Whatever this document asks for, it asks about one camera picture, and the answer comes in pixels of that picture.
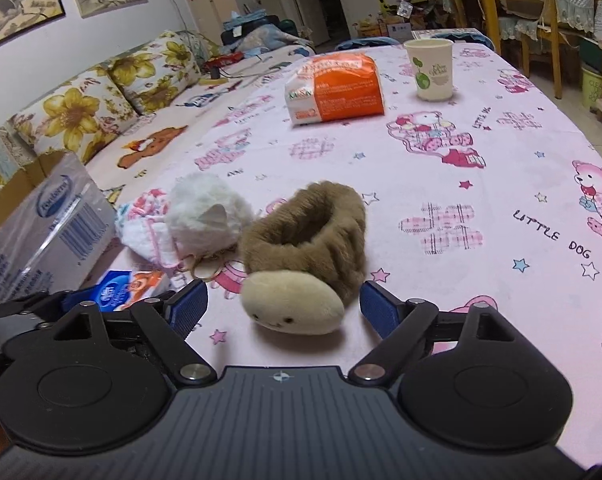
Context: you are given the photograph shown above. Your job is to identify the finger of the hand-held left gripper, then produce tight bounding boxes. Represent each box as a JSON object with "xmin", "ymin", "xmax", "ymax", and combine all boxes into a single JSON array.
[{"xmin": 8, "ymin": 286, "xmax": 102, "ymax": 320}]

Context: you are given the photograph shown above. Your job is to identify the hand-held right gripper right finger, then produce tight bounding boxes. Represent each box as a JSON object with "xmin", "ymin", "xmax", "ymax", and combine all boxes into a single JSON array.
[{"xmin": 349, "ymin": 281, "xmax": 518, "ymax": 387}]

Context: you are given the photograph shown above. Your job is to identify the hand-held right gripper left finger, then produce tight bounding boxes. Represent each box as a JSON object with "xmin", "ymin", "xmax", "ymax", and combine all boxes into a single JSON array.
[{"xmin": 51, "ymin": 279, "xmax": 218, "ymax": 387}]

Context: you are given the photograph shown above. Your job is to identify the brown plush slipper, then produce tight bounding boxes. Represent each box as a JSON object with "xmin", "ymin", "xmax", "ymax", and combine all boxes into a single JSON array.
[{"xmin": 238, "ymin": 181, "xmax": 368, "ymax": 309}]

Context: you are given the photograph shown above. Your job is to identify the small blue tissue packet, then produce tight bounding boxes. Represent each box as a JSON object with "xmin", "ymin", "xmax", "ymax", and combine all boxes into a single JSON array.
[{"xmin": 93, "ymin": 269, "xmax": 175, "ymax": 312}]

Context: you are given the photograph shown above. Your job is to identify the blue white plastic package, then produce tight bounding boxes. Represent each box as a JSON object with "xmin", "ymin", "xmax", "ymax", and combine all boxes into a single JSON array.
[{"xmin": 0, "ymin": 152, "xmax": 118, "ymax": 307}]

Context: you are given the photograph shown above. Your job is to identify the pink white cloth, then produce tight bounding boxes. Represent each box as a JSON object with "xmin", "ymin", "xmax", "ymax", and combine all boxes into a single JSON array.
[{"xmin": 115, "ymin": 188, "xmax": 182, "ymax": 269}]

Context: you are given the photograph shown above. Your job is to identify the white fluffy plush toy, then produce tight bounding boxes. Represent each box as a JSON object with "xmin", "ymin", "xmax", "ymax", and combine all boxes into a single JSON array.
[{"xmin": 165, "ymin": 172, "xmax": 255, "ymax": 256}]

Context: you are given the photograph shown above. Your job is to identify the brown cardboard box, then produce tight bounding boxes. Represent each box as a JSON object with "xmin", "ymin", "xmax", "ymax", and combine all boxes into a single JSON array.
[{"xmin": 0, "ymin": 152, "xmax": 74, "ymax": 223}]

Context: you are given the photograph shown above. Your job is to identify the floral sofa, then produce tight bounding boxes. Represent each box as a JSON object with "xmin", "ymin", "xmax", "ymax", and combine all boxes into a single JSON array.
[{"xmin": 0, "ymin": 29, "xmax": 316, "ymax": 201}]

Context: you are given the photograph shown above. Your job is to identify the yellow floral cushion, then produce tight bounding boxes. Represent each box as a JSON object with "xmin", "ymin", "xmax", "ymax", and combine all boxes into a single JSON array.
[
  {"xmin": 108, "ymin": 30, "xmax": 202, "ymax": 114},
  {"xmin": 13, "ymin": 67, "xmax": 138, "ymax": 164}
]

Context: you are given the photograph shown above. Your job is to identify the orange white tissue pack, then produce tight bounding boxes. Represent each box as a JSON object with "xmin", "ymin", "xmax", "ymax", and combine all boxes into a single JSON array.
[{"xmin": 284, "ymin": 52, "xmax": 386, "ymax": 127}]

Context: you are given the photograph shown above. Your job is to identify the white paper cup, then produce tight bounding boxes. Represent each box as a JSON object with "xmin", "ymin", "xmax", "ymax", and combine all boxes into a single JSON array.
[{"xmin": 405, "ymin": 38, "xmax": 454, "ymax": 101}]

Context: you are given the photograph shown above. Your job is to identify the pile of clothes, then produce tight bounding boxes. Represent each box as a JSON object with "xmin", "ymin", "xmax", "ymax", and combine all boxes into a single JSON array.
[{"xmin": 220, "ymin": 9, "xmax": 312, "ymax": 57}]

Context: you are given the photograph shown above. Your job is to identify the stack of cardboard boxes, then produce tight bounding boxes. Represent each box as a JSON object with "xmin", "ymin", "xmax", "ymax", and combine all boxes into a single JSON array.
[{"xmin": 358, "ymin": 12, "xmax": 414, "ymax": 41}]

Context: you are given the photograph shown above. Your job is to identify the green trash bin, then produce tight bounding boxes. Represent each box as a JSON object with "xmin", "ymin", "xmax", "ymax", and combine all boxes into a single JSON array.
[{"xmin": 580, "ymin": 66, "xmax": 602, "ymax": 109}]

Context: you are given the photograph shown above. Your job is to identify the wooden dining table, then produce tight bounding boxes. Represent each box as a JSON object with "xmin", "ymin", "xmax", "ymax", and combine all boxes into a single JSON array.
[{"xmin": 473, "ymin": 0, "xmax": 504, "ymax": 53}]

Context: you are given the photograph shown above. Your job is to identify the wooden chair with cover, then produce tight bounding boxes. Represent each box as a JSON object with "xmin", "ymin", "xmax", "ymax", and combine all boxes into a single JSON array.
[{"xmin": 496, "ymin": 0, "xmax": 602, "ymax": 101}]

